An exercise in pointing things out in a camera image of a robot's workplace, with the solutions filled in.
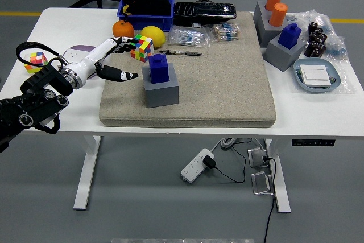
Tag thin black adapter cable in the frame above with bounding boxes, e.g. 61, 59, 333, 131
213, 139, 254, 184

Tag black pen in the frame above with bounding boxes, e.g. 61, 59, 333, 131
159, 50, 203, 57

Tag tall grey double holder block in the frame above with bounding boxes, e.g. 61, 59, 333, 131
253, 0, 288, 48

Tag black cloth bundle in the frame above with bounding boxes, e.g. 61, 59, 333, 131
122, 0, 172, 16

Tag black table control panel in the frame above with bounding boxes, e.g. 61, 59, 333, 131
291, 139, 336, 147

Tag orange fruit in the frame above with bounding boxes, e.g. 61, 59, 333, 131
112, 20, 135, 40

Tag white flat switch panel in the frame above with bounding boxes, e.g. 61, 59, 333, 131
300, 65, 332, 87

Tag white table leg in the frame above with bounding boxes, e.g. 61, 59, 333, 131
263, 138, 292, 214
73, 135, 102, 211

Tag white power strip cable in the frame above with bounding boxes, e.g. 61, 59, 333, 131
210, 137, 251, 153

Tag bag of blue resistors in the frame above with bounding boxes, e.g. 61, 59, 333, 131
167, 25, 211, 48

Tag grey-brown table mat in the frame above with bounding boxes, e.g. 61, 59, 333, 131
98, 11, 277, 129

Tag black power cable with plug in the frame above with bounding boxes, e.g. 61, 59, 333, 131
261, 156, 278, 243

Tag clear bags of blue parts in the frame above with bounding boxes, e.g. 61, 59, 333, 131
286, 9, 349, 61

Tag rubik's cube with white edges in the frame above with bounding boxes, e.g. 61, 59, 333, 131
130, 34, 155, 63

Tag black wrapped package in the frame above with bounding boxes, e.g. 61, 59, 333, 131
172, 0, 237, 27

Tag blue seal stamp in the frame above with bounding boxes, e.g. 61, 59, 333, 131
148, 53, 171, 84
278, 23, 301, 49

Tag blue plastic bin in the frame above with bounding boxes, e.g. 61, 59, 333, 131
117, 0, 175, 32

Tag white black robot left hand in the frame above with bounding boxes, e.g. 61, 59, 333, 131
73, 36, 139, 85

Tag rubik's cube pastel colours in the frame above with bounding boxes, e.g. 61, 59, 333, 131
23, 51, 49, 75

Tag clear metal bracket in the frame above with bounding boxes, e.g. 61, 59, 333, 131
250, 171, 274, 196
247, 146, 271, 168

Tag yellow lemon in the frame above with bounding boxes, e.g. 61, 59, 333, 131
140, 26, 166, 49

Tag black power adapter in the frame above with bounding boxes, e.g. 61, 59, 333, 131
202, 155, 217, 170

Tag grey seal holder block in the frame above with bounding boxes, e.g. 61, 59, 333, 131
141, 62, 180, 109
263, 32, 308, 72

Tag blue-grey plate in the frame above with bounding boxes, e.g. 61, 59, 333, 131
293, 57, 342, 93

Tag white power strip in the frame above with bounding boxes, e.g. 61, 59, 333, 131
180, 148, 216, 183

